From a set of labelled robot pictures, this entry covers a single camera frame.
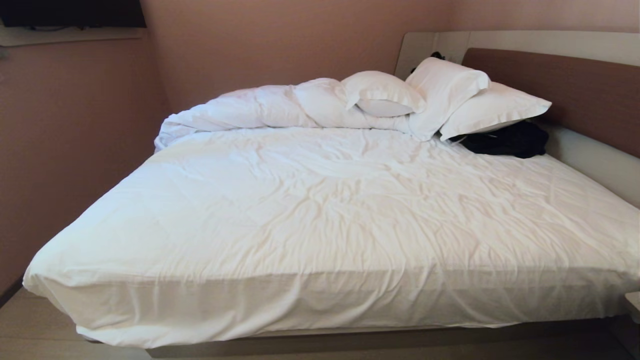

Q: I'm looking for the black wall television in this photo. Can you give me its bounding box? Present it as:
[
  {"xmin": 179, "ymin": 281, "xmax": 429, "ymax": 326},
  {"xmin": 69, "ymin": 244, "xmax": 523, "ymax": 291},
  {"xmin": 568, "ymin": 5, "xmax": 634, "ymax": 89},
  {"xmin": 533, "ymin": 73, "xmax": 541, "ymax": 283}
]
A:
[{"xmin": 0, "ymin": 0, "xmax": 147, "ymax": 29}]

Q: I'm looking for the black bag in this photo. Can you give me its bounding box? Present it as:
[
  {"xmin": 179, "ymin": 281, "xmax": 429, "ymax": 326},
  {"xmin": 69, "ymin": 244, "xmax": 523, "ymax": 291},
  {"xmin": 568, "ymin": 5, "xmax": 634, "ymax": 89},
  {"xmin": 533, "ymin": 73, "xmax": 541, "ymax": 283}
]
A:
[{"xmin": 451, "ymin": 120, "xmax": 550, "ymax": 160}]

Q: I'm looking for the small white pillow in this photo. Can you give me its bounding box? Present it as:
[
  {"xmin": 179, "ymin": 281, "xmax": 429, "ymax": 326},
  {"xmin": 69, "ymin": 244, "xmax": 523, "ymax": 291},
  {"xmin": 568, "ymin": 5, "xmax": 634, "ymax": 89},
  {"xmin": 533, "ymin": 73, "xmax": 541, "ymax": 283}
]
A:
[{"xmin": 341, "ymin": 70, "xmax": 427, "ymax": 118}]

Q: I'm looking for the white upright pillow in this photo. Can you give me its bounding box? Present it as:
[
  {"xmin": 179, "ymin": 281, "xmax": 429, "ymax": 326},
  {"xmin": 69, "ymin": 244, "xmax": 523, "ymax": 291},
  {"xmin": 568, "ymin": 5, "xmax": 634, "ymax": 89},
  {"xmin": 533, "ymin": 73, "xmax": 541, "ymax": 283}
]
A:
[{"xmin": 405, "ymin": 56, "xmax": 491, "ymax": 142}]

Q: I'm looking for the brown wooden headboard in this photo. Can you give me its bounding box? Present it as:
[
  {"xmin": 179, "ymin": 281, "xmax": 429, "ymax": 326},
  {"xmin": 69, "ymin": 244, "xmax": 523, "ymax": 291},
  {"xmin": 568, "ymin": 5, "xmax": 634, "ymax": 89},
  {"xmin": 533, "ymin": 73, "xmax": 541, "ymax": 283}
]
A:
[{"xmin": 460, "ymin": 48, "xmax": 640, "ymax": 160}]

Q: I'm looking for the wooden bed frame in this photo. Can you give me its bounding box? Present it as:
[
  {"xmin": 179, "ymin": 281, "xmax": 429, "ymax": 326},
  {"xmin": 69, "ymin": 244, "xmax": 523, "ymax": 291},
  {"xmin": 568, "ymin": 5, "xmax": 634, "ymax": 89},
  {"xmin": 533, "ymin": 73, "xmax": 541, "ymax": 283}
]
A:
[{"xmin": 82, "ymin": 315, "xmax": 640, "ymax": 359}]

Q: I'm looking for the white bed sheet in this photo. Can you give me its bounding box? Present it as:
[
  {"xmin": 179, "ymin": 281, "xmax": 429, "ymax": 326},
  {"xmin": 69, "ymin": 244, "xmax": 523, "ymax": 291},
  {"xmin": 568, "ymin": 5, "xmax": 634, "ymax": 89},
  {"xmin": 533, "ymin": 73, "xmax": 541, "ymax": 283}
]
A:
[{"xmin": 22, "ymin": 126, "xmax": 640, "ymax": 349}]

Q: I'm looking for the white rolled duvet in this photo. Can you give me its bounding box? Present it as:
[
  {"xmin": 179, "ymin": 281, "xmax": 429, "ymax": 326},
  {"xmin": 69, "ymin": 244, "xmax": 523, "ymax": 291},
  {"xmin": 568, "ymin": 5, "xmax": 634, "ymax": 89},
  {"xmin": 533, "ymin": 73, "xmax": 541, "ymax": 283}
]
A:
[{"xmin": 154, "ymin": 77, "xmax": 416, "ymax": 153}]

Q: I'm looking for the white flat pillow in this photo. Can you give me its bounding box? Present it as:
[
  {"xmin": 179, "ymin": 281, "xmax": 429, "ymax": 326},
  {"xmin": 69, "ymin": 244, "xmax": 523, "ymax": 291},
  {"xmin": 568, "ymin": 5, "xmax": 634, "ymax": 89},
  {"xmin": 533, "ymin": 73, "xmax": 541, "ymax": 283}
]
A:
[{"xmin": 439, "ymin": 81, "xmax": 553, "ymax": 142}]

